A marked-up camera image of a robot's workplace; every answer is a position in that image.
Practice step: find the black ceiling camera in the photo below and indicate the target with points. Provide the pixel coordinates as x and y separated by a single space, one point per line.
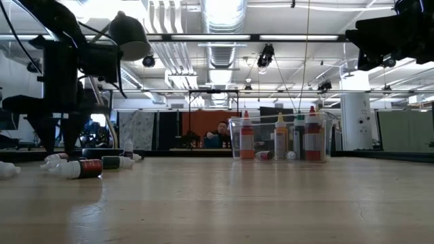
265 56

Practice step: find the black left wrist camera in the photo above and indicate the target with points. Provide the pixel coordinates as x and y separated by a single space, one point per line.
98 64

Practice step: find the black monitor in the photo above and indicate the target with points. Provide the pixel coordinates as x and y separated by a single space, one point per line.
276 112

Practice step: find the person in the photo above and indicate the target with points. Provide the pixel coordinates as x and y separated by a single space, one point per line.
220 133

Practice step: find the black ceiling truss beam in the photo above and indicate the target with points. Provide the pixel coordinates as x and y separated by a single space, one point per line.
254 37

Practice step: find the green food coloring bottle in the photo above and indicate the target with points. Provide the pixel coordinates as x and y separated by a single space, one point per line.
299 139

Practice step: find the clear plastic container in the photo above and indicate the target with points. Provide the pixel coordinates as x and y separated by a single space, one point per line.
264 135

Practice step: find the black aluminium table frame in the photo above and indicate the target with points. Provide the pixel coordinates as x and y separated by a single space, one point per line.
390 156

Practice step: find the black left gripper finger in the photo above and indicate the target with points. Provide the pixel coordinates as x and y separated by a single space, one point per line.
45 128
73 128

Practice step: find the white pillar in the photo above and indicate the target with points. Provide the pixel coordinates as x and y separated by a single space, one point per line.
356 115

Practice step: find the small red dropper bottle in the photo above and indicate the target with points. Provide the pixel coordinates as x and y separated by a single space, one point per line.
88 168

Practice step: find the red food coloring bottle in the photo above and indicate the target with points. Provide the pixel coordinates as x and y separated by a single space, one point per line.
312 149

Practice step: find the silver ceiling duct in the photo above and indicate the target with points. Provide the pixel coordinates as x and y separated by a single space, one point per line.
222 20

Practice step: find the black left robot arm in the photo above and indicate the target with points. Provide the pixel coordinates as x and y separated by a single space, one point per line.
51 17

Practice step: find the orange wall panel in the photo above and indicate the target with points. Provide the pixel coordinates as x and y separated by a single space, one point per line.
200 122

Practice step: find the yellow food coloring bottle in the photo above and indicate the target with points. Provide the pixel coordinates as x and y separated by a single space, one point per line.
280 142

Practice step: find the orange food coloring bottle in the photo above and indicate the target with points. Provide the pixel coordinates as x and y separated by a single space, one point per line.
247 142

